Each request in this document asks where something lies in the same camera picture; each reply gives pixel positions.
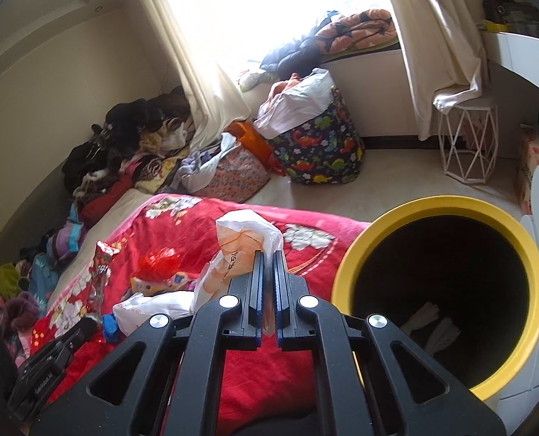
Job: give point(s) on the red floral blanket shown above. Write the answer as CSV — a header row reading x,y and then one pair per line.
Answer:
x,y
183,231

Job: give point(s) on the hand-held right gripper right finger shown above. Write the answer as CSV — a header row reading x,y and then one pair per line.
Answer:
x,y
279,295

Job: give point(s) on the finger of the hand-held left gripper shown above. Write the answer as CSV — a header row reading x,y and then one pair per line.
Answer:
x,y
76,334

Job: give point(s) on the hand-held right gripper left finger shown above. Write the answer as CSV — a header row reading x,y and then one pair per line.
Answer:
x,y
258,295

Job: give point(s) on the red garment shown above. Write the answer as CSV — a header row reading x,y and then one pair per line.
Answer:
x,y
101,206

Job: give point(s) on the purple fuzzy cloth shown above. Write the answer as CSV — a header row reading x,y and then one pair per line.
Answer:
x,y
21,311

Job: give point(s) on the dark bag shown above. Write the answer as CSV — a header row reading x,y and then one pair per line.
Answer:
x,y
510,13

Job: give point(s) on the orange bag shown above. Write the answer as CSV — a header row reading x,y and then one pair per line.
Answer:
x,y
251,138

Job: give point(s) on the pile of dark clothes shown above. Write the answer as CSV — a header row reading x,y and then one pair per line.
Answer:
x,y
128,122

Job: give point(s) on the green seat cushion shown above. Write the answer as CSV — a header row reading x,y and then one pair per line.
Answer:
x,y
378,48

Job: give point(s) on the floral cloth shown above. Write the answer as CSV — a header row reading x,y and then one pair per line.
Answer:
x,y
251,81

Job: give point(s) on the white plastic bag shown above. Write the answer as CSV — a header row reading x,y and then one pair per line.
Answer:
x,y
155,306
242,231

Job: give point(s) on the red plastic bag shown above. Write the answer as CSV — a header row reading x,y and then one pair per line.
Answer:
x,y
160,263

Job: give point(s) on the clear red candy wrapper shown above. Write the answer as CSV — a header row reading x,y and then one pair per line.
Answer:
x,y
102,263

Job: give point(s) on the beige bed sheet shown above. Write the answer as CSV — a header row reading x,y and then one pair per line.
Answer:
x,y
115,222

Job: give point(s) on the dark puffer jacket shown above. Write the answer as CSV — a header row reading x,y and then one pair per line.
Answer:
x,y
287,57

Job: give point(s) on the orange patterned blanket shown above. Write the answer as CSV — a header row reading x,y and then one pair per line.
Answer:
x,y
355,32

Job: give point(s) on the white bag in basket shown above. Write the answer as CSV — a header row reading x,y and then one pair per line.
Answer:
x,y
292,100

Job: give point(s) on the pink cardboard box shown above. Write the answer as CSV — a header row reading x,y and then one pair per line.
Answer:
x,y
528,163

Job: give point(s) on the cream curtain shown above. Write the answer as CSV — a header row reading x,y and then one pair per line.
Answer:
x,y
192,77
433,54

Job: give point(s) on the dinosaur print laundry basket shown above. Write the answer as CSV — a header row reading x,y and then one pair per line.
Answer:
x,y
314,154

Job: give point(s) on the white crumpled paper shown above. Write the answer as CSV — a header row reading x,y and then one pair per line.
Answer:
x,y
433,327

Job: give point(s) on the striped purple cloth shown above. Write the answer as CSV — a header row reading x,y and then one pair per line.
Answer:
x,y
67,240

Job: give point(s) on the orange garment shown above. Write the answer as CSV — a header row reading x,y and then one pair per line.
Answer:
x,y
283,87

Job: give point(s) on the blue plastic scrap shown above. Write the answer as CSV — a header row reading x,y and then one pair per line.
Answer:
x,y
110,327

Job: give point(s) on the green cloth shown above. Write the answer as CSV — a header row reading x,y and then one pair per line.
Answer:
x,y
8,279

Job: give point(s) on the white desk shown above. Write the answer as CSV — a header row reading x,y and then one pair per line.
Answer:
x,y
514,54

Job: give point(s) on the floral pink pillow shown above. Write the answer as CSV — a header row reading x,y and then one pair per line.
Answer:
x,y
237,175

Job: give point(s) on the lavender white cloth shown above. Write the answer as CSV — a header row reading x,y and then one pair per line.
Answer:
x,y
205,159

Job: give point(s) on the yellow-rimmed trash bin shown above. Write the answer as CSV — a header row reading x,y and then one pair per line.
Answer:
x,y
433,204

